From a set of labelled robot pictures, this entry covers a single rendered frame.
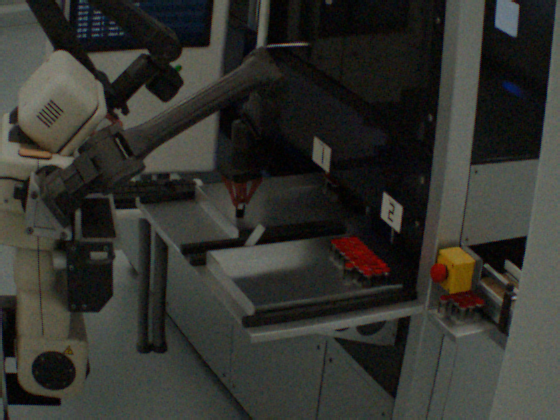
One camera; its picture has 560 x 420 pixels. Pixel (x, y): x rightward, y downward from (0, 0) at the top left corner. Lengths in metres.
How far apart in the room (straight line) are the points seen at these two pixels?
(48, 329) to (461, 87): 0.99
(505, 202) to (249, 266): 0.59
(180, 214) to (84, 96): 0.71
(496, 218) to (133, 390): 1.63
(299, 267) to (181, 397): 1.22
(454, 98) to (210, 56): 1.01
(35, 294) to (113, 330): 1.72
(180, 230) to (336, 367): 0.52
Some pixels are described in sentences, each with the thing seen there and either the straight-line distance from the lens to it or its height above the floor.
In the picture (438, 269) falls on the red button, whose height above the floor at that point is 1.01.
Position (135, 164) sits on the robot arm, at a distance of 2.33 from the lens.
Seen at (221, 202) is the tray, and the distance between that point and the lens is 3.10.
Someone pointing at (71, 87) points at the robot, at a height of 1.36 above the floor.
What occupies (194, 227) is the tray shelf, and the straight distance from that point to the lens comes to 2.97.
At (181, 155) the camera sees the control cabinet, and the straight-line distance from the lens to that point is 3.43.
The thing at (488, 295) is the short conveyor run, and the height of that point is 0.93.
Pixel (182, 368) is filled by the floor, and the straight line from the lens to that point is 4.09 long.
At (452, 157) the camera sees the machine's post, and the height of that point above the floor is 1.23.
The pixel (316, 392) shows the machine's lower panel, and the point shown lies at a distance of 3.25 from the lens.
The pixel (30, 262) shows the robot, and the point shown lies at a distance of 2.57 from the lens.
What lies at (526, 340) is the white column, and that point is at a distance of 0.94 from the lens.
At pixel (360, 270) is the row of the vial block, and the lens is 2.73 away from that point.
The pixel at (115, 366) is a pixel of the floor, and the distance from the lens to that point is 4.07.
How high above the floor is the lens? 2.12
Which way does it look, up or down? 24 degrees down
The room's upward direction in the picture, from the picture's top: 5 degrees clockwise
